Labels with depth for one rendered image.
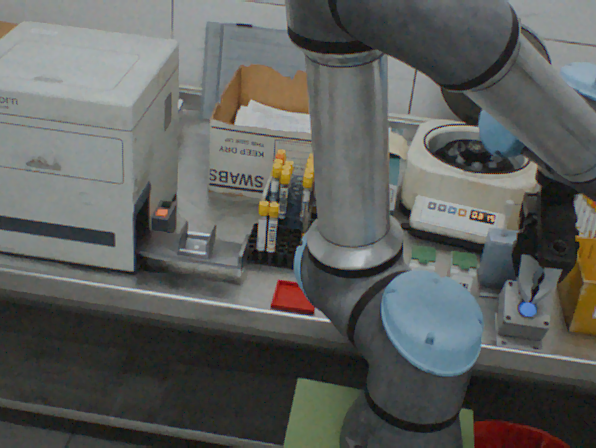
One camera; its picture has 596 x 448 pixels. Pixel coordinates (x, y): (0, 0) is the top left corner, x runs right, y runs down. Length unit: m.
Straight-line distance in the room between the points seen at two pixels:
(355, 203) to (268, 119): 0.85
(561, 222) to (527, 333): 0.22
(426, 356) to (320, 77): 0.32
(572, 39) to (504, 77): 1.05
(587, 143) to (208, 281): 0.69
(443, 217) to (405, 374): 0.64
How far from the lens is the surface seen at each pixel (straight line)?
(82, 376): 2.18
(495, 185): 1.59
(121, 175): 1.35
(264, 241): 1.46
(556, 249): 1.22
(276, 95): 1.87
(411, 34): 0.77
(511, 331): 1.39
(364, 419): 1.08
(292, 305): 1.39
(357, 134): 0.93
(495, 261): 1.47
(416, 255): 1.43
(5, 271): 1.48
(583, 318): 1.45
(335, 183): 0.97
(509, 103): 0.87
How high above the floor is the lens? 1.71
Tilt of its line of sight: 32 degrees down
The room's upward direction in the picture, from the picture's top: 6 degrees clockwise
